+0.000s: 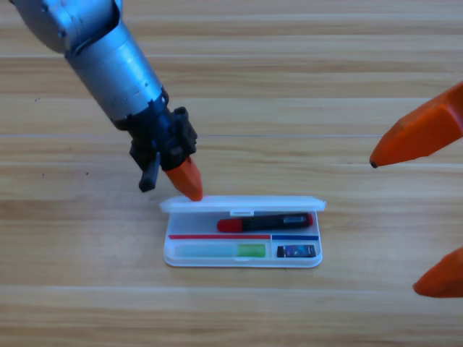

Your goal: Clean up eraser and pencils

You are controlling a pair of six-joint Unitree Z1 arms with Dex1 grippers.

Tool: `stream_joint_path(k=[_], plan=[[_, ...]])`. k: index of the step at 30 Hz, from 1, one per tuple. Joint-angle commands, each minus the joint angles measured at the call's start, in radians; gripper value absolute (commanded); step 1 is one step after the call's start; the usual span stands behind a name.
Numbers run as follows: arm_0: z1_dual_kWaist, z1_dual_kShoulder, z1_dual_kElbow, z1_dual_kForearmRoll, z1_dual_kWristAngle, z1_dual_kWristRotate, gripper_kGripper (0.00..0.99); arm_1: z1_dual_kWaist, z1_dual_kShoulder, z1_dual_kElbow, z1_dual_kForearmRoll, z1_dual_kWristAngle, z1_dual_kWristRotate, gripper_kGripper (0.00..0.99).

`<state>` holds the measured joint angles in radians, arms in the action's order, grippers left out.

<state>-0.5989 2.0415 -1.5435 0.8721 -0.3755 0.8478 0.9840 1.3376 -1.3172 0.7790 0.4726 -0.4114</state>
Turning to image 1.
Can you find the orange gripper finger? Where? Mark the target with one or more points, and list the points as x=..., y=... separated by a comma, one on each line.
x=445, y=280
x=423, y=133

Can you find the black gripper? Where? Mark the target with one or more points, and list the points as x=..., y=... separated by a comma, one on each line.
x=159, y=137

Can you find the white plastic pencil case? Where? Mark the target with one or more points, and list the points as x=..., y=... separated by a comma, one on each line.
x=253, y=203

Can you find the red and black marker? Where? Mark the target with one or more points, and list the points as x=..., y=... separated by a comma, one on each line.
x=267, y=223

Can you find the black eraser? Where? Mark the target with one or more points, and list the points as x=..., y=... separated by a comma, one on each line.
x=296, y=251

